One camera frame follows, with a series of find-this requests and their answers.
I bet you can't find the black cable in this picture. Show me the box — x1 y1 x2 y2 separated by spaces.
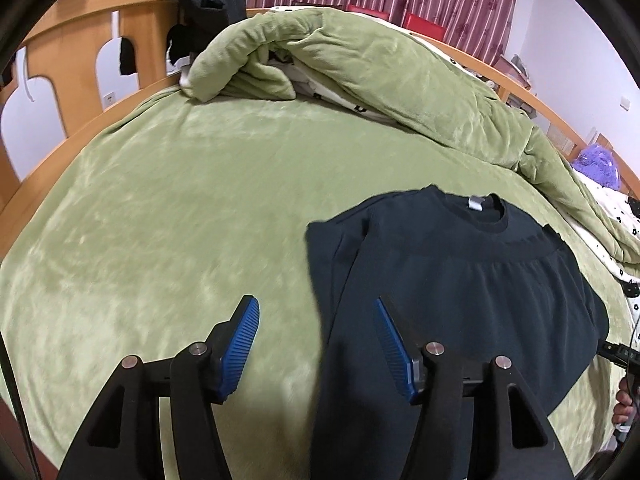
0 330 37 480

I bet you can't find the green plush bed sheet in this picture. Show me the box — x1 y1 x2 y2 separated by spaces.
0 85 640 480

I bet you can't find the green quilt with patterned lining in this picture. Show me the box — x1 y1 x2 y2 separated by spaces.
180 6 640 306

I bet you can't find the black jacket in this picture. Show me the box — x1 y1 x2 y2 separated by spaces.
142 0 247 74

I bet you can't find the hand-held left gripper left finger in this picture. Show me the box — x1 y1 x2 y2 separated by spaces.
57 294 262 480

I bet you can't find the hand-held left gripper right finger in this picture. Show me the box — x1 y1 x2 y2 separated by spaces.
375 297 576 480

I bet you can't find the red box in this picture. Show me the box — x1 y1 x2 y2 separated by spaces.
404 12 447 42
345 3 387 22

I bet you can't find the dark long-sleeved shirt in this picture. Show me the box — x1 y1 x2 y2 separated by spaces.
305 185 610 480

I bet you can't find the person's right hand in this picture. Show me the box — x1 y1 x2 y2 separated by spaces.
614 375 639 430

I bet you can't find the white cord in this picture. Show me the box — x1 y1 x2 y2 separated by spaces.
19 51 37 105

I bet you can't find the black hanging cloth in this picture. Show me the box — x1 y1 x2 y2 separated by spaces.
118 37 139 75

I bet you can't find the purple plush toy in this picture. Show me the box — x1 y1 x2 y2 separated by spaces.
572 143 622 192

